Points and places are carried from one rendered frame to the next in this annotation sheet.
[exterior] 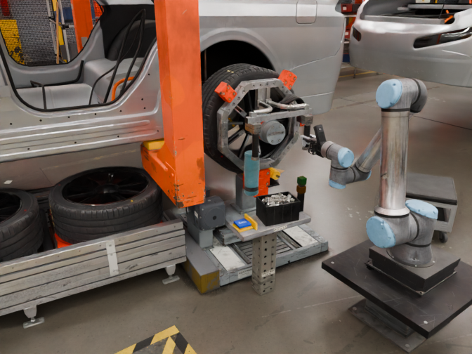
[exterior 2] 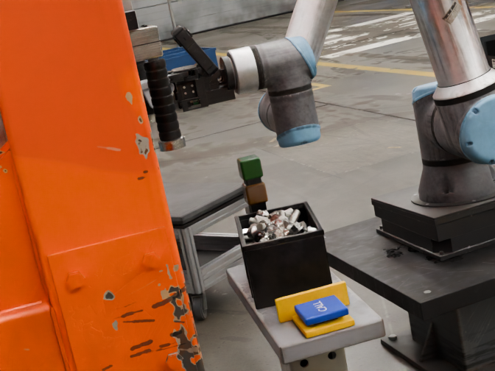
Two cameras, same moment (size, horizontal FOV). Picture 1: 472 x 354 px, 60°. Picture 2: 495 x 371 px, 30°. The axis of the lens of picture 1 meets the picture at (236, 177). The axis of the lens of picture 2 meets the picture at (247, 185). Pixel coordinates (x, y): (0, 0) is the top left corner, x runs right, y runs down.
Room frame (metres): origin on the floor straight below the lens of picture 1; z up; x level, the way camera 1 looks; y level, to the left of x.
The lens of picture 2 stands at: (1.51, 1.28, 1.02)
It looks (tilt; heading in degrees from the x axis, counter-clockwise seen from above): 14 degrees down; 288
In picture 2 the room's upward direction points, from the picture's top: 11 degrees counter-clockwise
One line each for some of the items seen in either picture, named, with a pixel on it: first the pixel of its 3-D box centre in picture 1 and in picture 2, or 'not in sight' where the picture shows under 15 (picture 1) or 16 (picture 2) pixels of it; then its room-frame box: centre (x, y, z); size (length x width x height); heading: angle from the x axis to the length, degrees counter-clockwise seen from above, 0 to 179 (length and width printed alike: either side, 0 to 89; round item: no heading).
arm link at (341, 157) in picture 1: (340, 155); (282, 63); (1.98, -0.54, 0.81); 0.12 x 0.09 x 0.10; 28
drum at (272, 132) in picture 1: (266, 128); not in sight; (2.30, -0.18, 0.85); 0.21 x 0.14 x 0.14; 28
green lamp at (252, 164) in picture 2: (301, 180); (250, 167); (2.04, -0.36, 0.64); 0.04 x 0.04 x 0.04; 28
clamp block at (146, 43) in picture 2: (253, 126); (130, 45); (2.10, -0.09, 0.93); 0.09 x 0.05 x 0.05; 28
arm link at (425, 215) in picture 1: (416, 220); (449, 116); (1.70, -0.86, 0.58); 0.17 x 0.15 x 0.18; 117
